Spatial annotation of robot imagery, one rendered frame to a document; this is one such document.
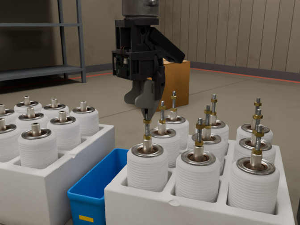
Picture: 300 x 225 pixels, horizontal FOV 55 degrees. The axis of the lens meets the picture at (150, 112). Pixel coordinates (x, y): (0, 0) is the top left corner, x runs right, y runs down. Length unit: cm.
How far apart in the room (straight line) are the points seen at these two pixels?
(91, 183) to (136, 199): 27
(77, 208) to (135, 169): 22
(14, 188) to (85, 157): 21
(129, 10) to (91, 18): 290
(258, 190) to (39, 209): 53
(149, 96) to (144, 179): 18
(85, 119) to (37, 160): 24
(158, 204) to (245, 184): 18
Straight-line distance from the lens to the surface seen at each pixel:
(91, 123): 97
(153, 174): 65
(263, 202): 63
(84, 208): 79
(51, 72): 265
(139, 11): 57
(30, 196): 82
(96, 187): 92
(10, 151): 88
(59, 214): 85
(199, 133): 62
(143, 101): 60
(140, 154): 65
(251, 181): 60
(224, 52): 354
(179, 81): 191
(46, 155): 80
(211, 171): 61
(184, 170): 62
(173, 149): 75
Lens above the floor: 53
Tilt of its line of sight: 17 degrees down
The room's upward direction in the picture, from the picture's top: straight up
